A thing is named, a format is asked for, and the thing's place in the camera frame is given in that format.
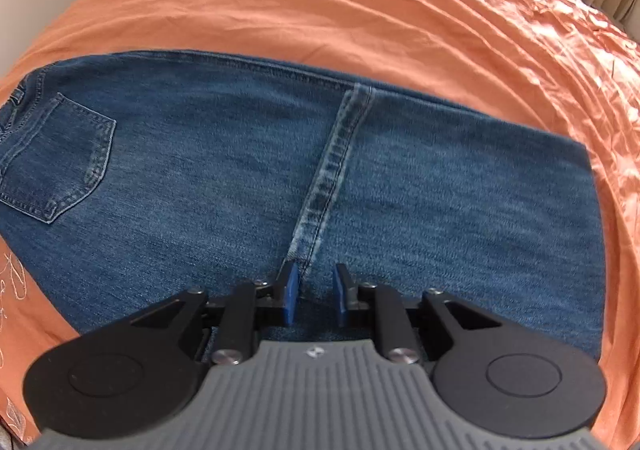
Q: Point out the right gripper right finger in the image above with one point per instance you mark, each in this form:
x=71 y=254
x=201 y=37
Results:
x=391 y=319

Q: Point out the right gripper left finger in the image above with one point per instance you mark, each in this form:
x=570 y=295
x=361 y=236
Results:
x=252 y=307

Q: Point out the blue denim jeans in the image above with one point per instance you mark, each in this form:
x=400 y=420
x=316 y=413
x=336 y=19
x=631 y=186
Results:
x=128 y=178

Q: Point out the orange bed cover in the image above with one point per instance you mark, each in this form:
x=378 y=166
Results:
x=553 y=64

